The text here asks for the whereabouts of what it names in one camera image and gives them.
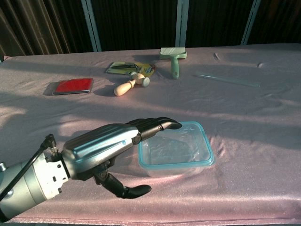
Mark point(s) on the red pad in clear case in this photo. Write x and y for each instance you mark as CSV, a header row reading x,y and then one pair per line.
x,y
73,86

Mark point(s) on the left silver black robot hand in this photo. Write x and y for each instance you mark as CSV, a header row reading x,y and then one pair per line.
x,y
98,146

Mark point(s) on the white metal frame post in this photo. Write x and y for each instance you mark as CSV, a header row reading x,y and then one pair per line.
x,y
250,22
92,26
182,23

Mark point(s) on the clear plastic container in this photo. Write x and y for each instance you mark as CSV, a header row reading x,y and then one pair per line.
x,y
169,173

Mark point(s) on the blue rimmed clear lid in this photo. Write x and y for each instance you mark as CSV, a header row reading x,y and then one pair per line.
x,y
188,141

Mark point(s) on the yellow carded tool package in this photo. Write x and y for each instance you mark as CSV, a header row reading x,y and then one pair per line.
x,y
122,67

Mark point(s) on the green lint roller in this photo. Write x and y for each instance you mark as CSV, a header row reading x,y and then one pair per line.
x,y
175,67

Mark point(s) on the wooden kendama toy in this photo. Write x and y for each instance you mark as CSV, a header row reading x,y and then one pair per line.
x,y
124,88

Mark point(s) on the clear plastic tube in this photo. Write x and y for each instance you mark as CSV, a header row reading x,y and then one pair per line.
x,y
225,79

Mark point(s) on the brown pleated curtain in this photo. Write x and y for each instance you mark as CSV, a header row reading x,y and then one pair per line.
x,y
30,26

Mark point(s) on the pink tablecloth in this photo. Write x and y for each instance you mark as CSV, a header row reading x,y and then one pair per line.
x,y
211,113

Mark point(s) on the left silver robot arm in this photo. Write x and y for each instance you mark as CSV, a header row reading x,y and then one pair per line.
x,y
28,186

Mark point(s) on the dark curtain panel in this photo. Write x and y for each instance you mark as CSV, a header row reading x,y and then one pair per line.
x,y
279,21
136,23
216,22

